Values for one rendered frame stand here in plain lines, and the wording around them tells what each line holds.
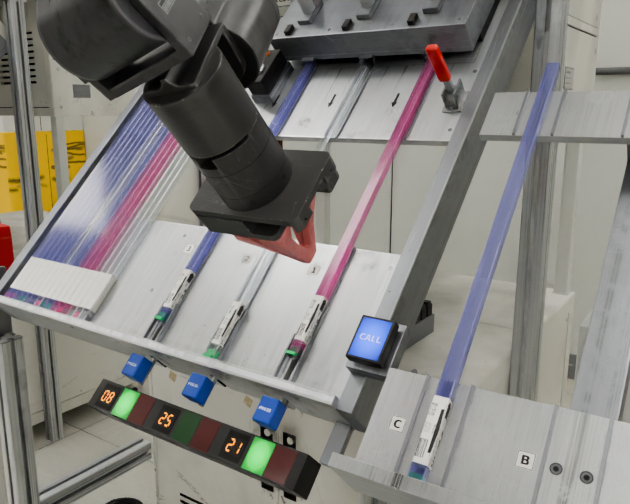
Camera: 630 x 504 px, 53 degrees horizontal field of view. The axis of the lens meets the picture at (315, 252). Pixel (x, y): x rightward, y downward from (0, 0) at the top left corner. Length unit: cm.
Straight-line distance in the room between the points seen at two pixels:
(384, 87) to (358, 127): 8
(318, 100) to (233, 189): 59
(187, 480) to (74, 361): 92
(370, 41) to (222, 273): 41
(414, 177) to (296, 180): 232
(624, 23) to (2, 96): 208
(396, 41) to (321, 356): 49
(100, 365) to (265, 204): 190
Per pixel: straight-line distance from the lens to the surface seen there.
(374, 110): 95
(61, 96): 213
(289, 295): 79
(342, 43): 104
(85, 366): 229
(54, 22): 41
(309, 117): 100
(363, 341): 66
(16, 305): 108
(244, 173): 44
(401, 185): 281
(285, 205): 45
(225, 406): 127
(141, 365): 86
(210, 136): 42
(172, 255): 95
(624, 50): 253
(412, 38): 98
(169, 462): 146
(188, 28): 39
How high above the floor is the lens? 102
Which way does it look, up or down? 13 degrees down
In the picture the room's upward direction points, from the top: straight up
